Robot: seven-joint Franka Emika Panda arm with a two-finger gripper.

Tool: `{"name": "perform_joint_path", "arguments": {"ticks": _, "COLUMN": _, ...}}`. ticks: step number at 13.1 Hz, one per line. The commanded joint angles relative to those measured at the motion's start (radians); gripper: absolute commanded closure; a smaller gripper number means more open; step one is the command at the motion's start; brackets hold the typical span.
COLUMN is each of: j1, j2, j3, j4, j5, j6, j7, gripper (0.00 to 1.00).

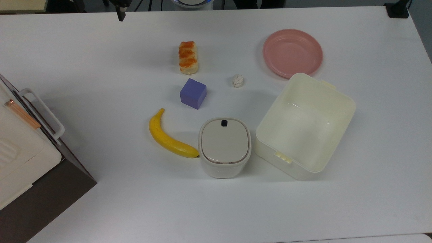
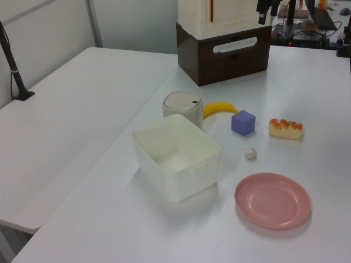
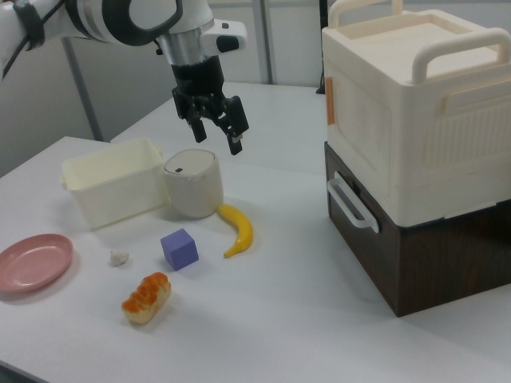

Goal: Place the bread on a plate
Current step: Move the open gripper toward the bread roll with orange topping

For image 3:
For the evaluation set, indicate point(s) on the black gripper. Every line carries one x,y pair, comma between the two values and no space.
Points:
197,85

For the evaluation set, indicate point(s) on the toy bread with orange topping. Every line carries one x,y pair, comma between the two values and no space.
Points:
145,301

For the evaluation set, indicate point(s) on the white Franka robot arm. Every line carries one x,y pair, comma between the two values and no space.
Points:
100,20

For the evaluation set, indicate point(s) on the pink plate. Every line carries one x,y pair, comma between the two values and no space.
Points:
32,263

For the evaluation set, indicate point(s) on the small beige lidded trash can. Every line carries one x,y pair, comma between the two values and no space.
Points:
195,187

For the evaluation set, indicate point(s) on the yellow toy banana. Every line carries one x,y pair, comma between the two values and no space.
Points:
243,231

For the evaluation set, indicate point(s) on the white rectangular plastic bin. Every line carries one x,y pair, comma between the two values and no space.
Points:
120,199

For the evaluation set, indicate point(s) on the purple cube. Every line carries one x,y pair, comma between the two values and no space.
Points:
179,251

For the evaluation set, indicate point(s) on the small white garlic toy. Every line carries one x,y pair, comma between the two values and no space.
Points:
119,258

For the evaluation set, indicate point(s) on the cream toy microwave box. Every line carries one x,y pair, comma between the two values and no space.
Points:
399,119

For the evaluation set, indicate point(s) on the dark brown wooden drawer box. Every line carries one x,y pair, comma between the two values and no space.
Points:
439,263

